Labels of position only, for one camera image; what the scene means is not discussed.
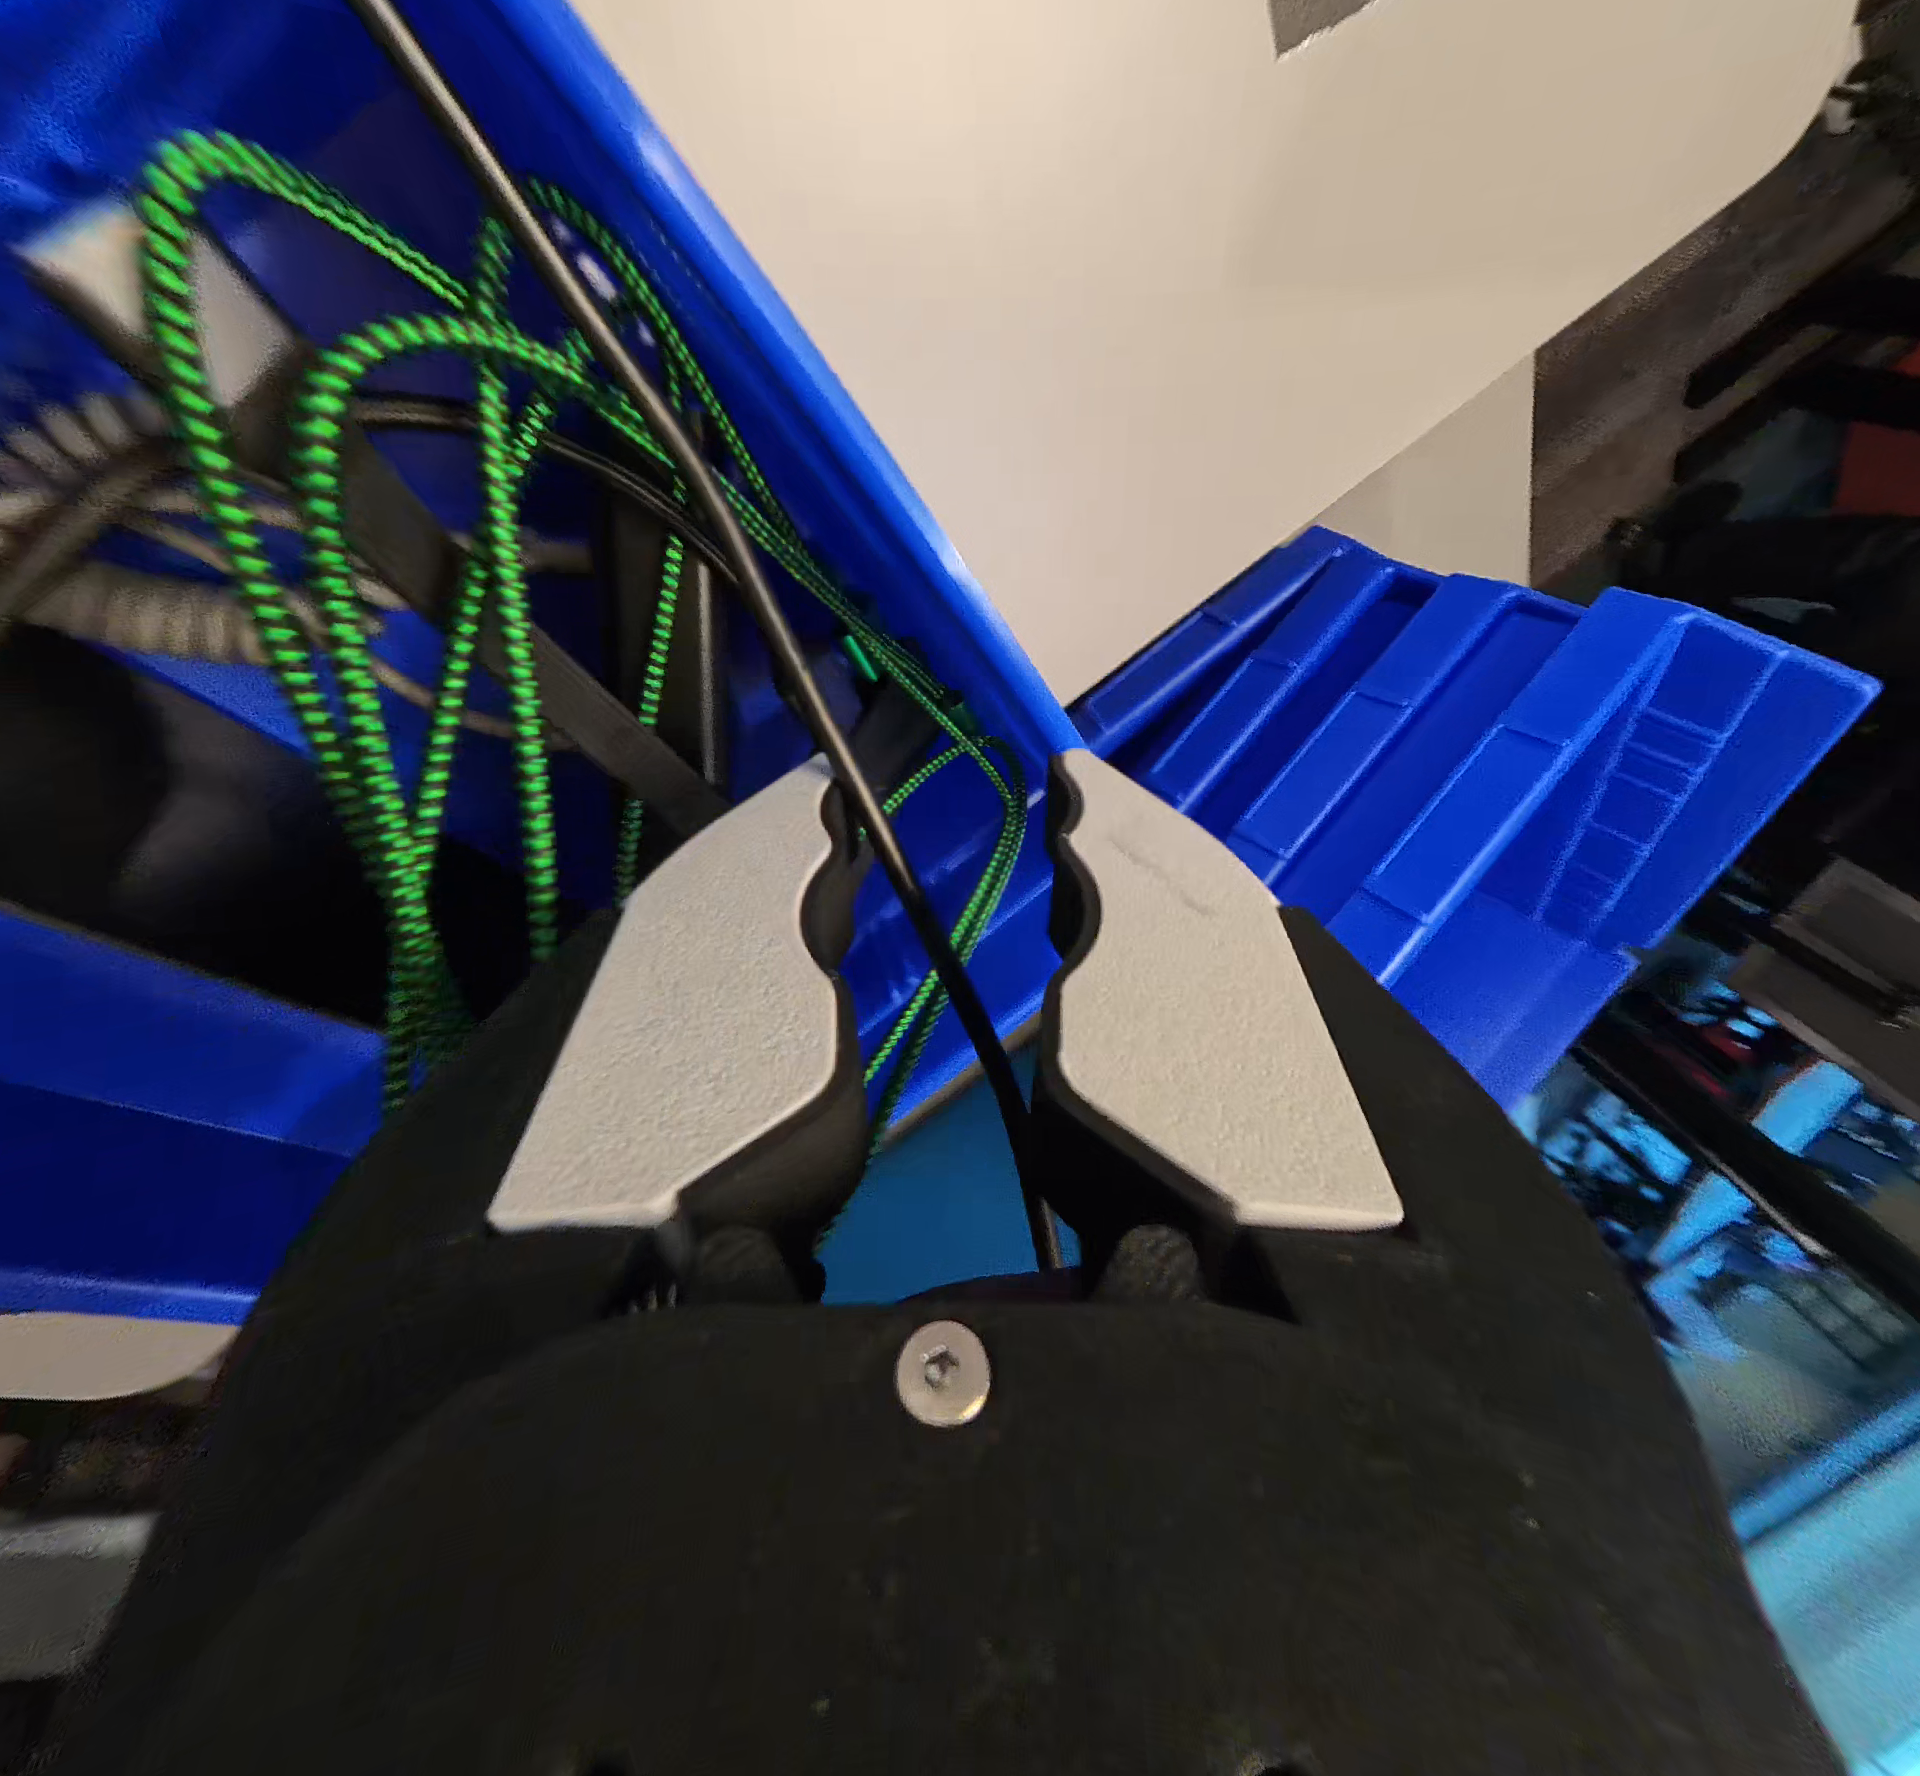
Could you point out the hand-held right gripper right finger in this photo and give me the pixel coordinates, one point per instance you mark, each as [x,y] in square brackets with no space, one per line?
[1215,1025]

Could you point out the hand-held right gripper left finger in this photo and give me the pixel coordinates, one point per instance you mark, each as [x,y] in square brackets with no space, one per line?
[691,1025]

